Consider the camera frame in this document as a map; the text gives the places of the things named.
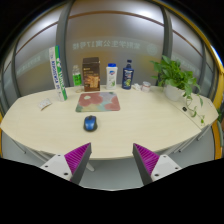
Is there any white bottle blue cap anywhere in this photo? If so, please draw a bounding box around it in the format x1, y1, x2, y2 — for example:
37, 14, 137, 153
105, 63, 119, 90

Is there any dark blue pump bottle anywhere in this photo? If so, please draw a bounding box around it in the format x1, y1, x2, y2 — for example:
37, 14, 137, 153
121, 59, 135, 90

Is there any clear bottle green label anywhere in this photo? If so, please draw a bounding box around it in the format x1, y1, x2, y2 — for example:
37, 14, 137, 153
72, 64, 83, 94

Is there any white green shuttlecock tube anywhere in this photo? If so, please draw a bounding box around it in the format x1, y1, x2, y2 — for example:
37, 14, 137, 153
48, 45, 69, 102

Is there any floral pastel mouse pad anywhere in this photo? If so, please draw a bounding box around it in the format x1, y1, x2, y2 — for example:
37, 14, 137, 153
75, 91, 121, 113

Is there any small white tissue packet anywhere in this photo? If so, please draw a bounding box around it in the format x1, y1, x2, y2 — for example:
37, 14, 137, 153
37, 98, 53, 111

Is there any blue computer mouse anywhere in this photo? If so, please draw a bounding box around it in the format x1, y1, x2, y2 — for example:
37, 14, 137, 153
83, 115, 99, 132

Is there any small white jar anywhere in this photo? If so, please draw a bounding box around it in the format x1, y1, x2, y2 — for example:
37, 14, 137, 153
141, 81, 152, 93

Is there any green plant in white pot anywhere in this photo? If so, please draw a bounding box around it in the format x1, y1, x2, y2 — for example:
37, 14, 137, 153
150, 54, 206, 126

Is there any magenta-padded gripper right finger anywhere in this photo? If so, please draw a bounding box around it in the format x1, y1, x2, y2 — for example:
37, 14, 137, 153
132, 142, 183, 186

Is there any brown cracker box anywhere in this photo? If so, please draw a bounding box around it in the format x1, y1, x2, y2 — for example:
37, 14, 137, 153
82, 56, 101, 92

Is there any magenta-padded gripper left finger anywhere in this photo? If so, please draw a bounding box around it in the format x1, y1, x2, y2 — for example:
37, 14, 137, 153
39, 142, 93, 186

